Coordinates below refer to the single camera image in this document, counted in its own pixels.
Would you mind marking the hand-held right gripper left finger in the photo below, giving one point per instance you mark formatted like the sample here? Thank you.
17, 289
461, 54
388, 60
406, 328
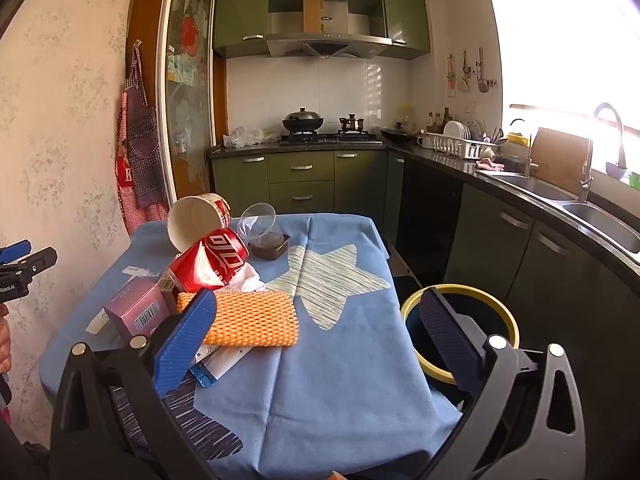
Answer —
185, 345

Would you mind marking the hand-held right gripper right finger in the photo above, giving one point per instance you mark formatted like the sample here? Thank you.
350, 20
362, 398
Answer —
445, 340

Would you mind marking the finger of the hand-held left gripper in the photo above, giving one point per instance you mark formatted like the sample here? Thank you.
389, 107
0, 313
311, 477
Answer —
15, 252
42, 260

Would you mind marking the white tube with blue cap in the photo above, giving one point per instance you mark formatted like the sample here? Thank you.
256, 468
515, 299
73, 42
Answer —
222, 360

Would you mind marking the teal bin with yellow rim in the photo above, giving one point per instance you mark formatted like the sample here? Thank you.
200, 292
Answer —
492, 320

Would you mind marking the pink cardboard box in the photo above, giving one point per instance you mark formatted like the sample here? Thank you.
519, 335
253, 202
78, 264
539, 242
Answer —
135, 305

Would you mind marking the small carton box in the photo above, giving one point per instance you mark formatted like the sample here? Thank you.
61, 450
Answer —
169, 282

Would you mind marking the orange foam net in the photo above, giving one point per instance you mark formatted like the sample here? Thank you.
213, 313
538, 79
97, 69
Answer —
250, 317

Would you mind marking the white tissue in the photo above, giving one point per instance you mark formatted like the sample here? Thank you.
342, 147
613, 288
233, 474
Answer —
245, 280

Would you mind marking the crushed red soda can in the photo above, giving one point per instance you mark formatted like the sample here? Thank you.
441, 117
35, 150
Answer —
220, 255

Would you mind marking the paper noodle bowl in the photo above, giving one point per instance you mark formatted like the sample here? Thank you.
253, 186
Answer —
192, 220

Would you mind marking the dark brown plastic container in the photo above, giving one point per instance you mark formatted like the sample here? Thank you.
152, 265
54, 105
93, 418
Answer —
270, 249

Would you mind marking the clear plastic cup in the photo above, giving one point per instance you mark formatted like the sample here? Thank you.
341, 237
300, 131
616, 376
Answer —
257, 220

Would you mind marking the person's left hand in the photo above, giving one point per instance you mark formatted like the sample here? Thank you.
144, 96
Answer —
4, 340

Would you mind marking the red checkered apron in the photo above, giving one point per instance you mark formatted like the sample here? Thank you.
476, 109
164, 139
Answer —
135, 220

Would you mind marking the blue star print tablecloth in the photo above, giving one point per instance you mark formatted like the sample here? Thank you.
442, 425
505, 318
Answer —
325, 385

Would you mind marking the purple checkered apron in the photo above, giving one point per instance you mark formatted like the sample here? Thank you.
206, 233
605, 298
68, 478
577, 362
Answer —
142, 160

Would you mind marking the black kitchen countertop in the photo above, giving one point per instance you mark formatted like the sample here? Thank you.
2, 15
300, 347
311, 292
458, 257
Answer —
450, 162

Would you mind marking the steel double sink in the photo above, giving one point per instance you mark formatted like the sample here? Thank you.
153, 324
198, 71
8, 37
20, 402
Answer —
540, 190

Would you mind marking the pink dishcloth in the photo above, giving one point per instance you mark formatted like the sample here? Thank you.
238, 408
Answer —
489, 164

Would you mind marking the white dish rack with plates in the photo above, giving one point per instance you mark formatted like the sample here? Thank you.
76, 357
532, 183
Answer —
460, 145

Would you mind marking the short steel faucet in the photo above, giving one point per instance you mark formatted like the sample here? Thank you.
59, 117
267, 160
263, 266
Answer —
528, 160

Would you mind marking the green lower cabinets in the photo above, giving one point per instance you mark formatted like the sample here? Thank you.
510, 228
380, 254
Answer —
300, 180

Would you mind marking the green cabinets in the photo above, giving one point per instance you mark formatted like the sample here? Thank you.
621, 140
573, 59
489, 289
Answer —
300, 180
240, 10

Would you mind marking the black open wok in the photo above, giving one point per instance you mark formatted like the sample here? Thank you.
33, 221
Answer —
397, 134

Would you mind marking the yellow container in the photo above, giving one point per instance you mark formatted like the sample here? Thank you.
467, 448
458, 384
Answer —
519, 140

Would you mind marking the wooden cutting board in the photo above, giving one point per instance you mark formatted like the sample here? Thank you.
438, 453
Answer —
560, 160

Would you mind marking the clear plastic bag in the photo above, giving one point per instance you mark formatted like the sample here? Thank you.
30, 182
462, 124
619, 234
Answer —
245, 137

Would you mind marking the condiment bottles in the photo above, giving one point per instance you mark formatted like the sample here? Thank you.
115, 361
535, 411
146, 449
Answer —
439, 120

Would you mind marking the tall steel faucet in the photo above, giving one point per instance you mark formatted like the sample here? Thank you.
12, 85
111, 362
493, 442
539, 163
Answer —
586, 170

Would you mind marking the gas stove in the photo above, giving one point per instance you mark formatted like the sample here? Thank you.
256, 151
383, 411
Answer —
330, 138

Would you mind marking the dark kettle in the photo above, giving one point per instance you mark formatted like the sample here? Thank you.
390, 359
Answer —
351, 123

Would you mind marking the black wok with lid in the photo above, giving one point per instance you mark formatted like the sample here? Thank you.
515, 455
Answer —
302, 121

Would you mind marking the white hanging spatula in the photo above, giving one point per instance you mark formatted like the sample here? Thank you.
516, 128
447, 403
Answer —
463, 82

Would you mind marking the pink yellow hanging brush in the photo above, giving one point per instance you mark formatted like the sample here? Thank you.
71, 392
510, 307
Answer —
451, 80

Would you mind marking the steel range hood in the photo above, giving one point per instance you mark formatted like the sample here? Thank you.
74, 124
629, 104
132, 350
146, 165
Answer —
325, 45

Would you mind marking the green upper cabinets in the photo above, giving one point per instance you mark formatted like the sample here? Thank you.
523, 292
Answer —
240, 10

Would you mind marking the bright window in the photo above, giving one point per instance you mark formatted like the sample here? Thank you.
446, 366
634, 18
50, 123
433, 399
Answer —
565, 35

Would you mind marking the white wall socket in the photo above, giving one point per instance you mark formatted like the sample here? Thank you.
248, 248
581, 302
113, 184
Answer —
469, 107

